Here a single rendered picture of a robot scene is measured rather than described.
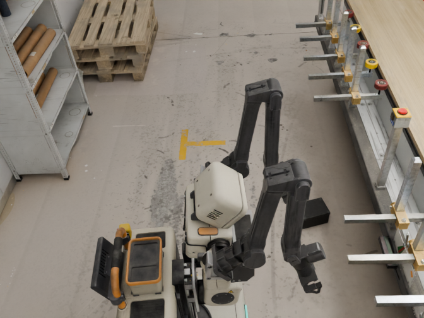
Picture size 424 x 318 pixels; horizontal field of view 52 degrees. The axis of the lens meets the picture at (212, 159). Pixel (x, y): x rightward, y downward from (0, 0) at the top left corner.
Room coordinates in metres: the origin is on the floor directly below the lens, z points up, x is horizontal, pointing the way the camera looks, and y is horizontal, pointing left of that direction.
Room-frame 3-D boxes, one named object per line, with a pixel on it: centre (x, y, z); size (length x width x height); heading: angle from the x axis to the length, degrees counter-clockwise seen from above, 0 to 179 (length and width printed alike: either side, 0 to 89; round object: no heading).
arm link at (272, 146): (1.29, -0.25, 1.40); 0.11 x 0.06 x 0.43; 0
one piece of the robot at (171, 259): (1.07, 0.31, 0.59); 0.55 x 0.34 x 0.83; 0
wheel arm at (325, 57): (2.75, -0.96, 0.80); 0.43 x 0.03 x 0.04; 85
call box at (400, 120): (1.55, -0.91, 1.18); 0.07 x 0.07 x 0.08; 85
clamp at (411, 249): (1.02, -0.86, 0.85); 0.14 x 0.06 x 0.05; 175
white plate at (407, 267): (1.07, -0.84, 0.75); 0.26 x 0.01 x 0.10; 175
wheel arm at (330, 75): (2.50, -0.94, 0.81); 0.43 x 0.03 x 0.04; 85
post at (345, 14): (2.78, -1.01, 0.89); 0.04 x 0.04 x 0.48; 85
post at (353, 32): (2.53, -0.99, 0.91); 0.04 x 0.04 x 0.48; 85
